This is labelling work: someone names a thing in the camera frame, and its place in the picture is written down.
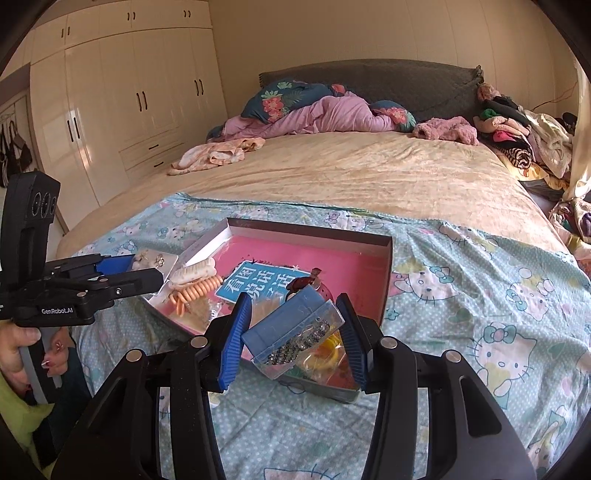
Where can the cream curtain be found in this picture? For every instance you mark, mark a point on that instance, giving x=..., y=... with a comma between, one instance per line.
x=579, y=152

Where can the blue bead box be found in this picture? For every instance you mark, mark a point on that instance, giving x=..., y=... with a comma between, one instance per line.
x=277, y=323

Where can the large floral pillow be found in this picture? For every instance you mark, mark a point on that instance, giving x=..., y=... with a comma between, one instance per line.
x=277, y=101

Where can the clear bag of rings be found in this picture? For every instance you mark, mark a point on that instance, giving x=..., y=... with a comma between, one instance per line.
x=344, y=371

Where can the person's left hand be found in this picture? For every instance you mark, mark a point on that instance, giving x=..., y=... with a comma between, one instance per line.
x=21, y=341

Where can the pink fluffy garment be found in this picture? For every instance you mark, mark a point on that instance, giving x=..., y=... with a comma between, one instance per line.
x=445, y=129

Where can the small floral pillow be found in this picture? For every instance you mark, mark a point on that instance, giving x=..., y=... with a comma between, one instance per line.
x=395, y=115

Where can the beige bed sheet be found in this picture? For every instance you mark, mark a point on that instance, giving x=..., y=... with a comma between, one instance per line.
x=360, y=180

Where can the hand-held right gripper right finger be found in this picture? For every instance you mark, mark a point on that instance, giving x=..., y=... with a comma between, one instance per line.
x=353, y=341

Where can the white earring card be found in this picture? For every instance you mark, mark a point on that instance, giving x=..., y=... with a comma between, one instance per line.
x=161, y=263

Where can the black hanging handbag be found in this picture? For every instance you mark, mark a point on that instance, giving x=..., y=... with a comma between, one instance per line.
x=18, y=154

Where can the pink quilt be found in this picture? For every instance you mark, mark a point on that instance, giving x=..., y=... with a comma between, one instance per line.
x=341, y=115

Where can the pink book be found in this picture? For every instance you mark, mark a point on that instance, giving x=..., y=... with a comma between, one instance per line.
x=341, y=261

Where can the cream wardrobe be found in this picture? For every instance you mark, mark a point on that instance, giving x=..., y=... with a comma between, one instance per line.
x=120, y=92

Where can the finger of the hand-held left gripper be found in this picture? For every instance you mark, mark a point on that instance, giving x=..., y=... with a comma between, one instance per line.
x=115, y=265
x=138, y=282

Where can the cartoon cat printed blanket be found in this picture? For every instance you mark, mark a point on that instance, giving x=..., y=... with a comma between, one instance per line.
x=461, y=286

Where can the shallow cardboard box tray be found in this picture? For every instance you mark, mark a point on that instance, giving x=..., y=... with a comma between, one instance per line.
x=385, y=277

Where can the pile of clothes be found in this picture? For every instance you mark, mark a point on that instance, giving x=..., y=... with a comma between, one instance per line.
x=521, y=134

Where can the peach patterned garment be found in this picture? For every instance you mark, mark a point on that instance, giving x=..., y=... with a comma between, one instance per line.
x=217, y=154

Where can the white hair claw clip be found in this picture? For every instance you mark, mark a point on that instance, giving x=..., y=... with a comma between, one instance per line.
x=194, y=272

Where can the grey padded headboard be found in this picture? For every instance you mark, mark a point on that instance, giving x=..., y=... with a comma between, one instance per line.
x=415, y=85

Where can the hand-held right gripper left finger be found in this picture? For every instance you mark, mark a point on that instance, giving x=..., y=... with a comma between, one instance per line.
x=235, y=341

